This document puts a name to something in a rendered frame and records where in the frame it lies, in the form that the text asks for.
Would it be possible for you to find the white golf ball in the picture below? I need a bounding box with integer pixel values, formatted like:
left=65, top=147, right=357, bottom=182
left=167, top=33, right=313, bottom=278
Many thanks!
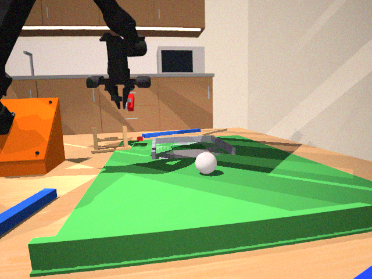
left=195, top=152, right=217, bottom=174

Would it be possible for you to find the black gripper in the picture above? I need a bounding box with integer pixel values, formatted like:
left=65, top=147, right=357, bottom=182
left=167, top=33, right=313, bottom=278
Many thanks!
left=86, top=58, right=151, bottom=109

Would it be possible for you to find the green flat mat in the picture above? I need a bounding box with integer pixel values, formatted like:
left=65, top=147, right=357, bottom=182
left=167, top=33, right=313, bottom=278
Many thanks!
left=30, top=135, right=372, bottom=277

